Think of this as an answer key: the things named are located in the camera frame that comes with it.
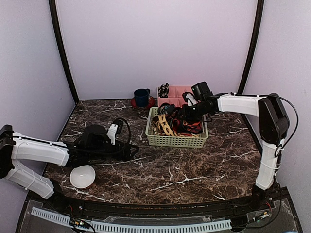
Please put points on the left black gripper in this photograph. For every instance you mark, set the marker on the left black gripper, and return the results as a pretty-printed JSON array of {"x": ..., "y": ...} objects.
[{"x": 126, "y": 157}]

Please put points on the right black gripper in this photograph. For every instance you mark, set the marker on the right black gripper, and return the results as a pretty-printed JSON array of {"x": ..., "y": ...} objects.
[{"x": 186, "y": 116}]

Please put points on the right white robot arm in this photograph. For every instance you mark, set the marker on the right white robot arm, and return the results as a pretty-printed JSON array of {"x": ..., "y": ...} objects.
[{"x": 273, "y": 127}]

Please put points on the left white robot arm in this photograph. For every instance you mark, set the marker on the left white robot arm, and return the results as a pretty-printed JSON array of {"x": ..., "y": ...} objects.
[{"x": 15, "y": 147}]

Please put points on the black red striped tie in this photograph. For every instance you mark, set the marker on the black red striped tie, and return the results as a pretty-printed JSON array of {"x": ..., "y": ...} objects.
[{"x": 183, "y": 126}]

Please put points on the pink divided organizer box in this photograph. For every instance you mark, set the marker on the pink divided organizer box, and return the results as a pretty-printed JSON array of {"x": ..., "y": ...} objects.
[{"x": 174, "y": 96}]

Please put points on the dark floral tie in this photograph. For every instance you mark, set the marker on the dark floral tie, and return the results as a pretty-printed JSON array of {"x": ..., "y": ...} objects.
[{"x": 167, "y": 109}]

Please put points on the green perforated plastic basket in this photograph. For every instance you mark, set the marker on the green perforated plastic basket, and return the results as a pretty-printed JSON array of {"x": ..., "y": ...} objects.
[{"x": 174, "y": 141}]

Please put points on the yellow insect print tie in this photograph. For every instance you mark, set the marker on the yellow insect print tie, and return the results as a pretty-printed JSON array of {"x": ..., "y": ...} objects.
[{"x": 161, "y": 126}]

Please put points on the rolled black floral tie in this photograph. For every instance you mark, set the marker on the rolled black floral tie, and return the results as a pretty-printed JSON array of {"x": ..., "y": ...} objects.
[{"x": 163, "y": 90}]

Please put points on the red saucer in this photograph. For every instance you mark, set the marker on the red saucer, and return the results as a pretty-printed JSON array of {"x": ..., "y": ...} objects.
[{"x": 150, "y": 103}]

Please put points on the dark blue mug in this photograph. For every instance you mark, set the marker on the dark blue mug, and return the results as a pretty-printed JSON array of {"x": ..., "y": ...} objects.
[{"x": 142, "y": 97}]

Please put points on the white bowl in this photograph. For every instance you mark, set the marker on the white bowl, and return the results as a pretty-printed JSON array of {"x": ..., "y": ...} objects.
[{"x": 82, "y": 177}]

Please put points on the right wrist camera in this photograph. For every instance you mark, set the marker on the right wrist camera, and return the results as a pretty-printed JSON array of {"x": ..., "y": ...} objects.
[{"x": 199, "y": 92}]

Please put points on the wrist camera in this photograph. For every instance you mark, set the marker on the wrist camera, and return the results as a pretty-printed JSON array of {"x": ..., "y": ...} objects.
[
  {"x": 113, "y": 130},
  {"x": 199, "y": 92}
]

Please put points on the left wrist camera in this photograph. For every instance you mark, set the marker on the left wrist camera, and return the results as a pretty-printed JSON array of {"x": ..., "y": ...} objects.
[{"x": 113, "y": 130}]

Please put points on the black front rail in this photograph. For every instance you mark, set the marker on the black front rail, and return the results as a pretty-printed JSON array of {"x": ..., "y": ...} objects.
[{"x": 226, "y": 208}]

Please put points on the white slotted cable duct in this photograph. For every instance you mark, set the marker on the white slotted cable duct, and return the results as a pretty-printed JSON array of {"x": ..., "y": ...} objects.
[{"x": 133, "y": 225}]

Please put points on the right black corner post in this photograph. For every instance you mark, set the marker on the right black corner post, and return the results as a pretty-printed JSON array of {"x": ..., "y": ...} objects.
[{"x": 252, "y": 46}]

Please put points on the black corner post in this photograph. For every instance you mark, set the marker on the black corner post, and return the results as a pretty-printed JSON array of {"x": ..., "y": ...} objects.
[
  {"x": 61, "y": 50},
  {"x": 252, "y": 46}
]

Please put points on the left black corner post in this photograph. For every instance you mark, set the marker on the left black corner post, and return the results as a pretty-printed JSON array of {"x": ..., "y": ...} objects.
[{"x": 61, "y": 50}]

